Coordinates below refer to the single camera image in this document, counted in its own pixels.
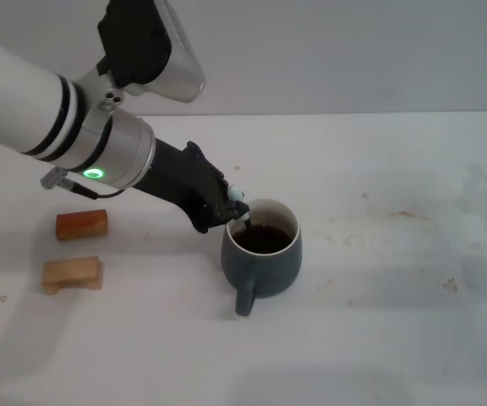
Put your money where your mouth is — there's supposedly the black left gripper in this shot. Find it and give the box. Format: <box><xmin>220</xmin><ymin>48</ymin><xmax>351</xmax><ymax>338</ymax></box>
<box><xmin>132</xmin><ymin>139</ymin><xmax>251</xmax><ymax>233</ymax></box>

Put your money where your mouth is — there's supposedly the spoon with light blue handle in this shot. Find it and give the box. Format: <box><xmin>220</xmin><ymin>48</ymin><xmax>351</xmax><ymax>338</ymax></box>
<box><xmin>227</xmin><ymin>184</ymin><xmax>254</xmax><ymax>232</ymax></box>

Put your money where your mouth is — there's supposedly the grey ceramic cup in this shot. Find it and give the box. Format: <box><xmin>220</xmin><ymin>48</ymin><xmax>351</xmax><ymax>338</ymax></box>
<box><xmin>221</xmin><ymin>198</ymin><xmax>303</xmax><ymax>317</ymax></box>

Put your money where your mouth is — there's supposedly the dark coffee liquid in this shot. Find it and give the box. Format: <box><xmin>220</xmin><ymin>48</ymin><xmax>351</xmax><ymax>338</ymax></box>
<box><xmin>231</xmin><ymin>223</ymin><xmax>293</xmax><ymax>255</ymax></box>

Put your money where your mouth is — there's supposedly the dark orange wooden block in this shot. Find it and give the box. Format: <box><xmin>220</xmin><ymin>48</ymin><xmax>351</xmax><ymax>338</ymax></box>
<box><xmin>55</xmin><ymin>209</ymin><xmax>109</xmax><ymax>242</ymax></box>

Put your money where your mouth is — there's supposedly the light notched wooden block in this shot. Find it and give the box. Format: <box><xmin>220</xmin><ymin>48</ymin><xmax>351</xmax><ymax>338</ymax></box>
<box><xmin>41</xmin><ymin>256</ymin><xmax>104</xmax><ymax>296</ymax></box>

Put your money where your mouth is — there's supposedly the black cable with metal plug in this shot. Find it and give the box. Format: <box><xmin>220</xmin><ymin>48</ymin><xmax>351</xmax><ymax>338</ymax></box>
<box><xmin>40</xmin><ymin>167</ymin><xmax>127</xmax><ymax>200</ymax></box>

